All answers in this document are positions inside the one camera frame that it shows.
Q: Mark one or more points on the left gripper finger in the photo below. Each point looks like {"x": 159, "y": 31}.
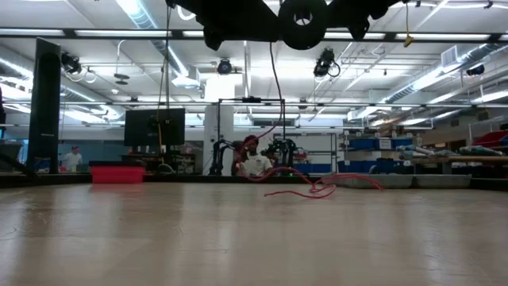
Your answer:
{"x": 266, "y": 24}

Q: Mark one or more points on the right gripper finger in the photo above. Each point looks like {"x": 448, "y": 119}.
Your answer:
{"x": 338, "y": 14}

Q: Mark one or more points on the yellow hanging plug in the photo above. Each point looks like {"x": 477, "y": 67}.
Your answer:
{"x": 409, "y": 41}

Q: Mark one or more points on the white ceiling vent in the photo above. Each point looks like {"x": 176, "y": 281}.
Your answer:
{"x": 450, "y": 56}

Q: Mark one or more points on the black overhead light bar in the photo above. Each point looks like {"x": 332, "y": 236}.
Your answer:
{"x": 119, "y": 33}

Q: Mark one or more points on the black ceiling device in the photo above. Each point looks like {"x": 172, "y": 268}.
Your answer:
{"x": 475, "y": 70}

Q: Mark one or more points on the blue storage bins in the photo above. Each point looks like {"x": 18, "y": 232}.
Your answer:
{"x": 365, "y": 144}

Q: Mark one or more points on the black monitor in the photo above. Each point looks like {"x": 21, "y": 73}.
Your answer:
{"x": 143, "y": 127}

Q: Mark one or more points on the person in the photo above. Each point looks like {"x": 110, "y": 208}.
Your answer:
{"x": 72, "y": 161}
{"x": 256, "y": 165}

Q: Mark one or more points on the grey wrapped bundle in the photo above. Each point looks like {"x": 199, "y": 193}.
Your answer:
{"x": 480, "y": 151}
{"x": 420, "y": 151}

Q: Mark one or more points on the grey plastic tool case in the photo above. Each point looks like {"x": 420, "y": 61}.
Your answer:
{"x": 397, "y": 182}

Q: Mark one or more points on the red shelf bin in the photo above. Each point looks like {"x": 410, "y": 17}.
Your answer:
{"x": 492, "y": 140}

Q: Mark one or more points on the wooden workbench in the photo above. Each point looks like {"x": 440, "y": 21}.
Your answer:
{"x": 476, "y": 159}

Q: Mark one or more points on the red plastic bin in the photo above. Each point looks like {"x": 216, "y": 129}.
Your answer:
{"x": 117, "y": 175}

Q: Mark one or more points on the grey chair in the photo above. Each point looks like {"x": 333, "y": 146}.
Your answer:
{"x": 10, "y": 153}

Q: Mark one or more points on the black ceiling camera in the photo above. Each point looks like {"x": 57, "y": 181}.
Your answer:
{"x": 323, "y": 63}
{"x": 71, "y": 63}
{"x": 224, "y": 66}

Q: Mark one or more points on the black gantry frame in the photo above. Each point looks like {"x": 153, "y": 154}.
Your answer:
{"x": 251, "y": 99}

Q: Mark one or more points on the black aluminium table frame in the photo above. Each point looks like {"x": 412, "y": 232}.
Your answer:
{"x": 190, "y": 178}

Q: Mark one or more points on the black upright post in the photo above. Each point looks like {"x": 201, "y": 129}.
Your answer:
{"x": 43, "y": 119}

